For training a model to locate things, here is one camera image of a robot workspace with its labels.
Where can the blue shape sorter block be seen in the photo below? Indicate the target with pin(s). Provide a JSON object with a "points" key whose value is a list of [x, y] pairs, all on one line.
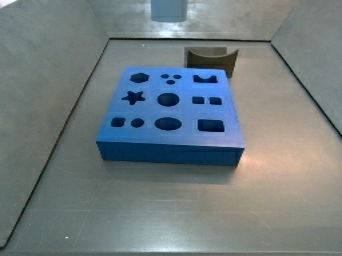
{"points": [[172, 115]]}

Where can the dark curved holder block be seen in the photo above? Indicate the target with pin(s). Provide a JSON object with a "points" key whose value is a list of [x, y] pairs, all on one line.
{"points": [[211, 58]]}

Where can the grey cylinder at top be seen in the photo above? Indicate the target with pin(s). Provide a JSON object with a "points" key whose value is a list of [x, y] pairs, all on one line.
{"points": [[168, 10]]}

